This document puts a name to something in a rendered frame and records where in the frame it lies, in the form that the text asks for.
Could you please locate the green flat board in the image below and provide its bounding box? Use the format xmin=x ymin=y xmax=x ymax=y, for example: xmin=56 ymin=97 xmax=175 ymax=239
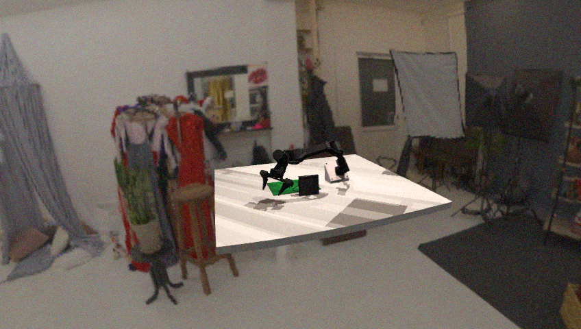
xmin=267 ymin=180 xmax=299 ymax=196

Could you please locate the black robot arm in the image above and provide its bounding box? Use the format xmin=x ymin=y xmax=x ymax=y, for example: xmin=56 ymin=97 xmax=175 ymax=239
xmin=269 ymin=140 xmax=349 ymax=177

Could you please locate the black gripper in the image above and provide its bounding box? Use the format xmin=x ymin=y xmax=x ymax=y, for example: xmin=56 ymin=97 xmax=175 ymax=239
xmin=259 ymin=164 xmax=294 ymax=196

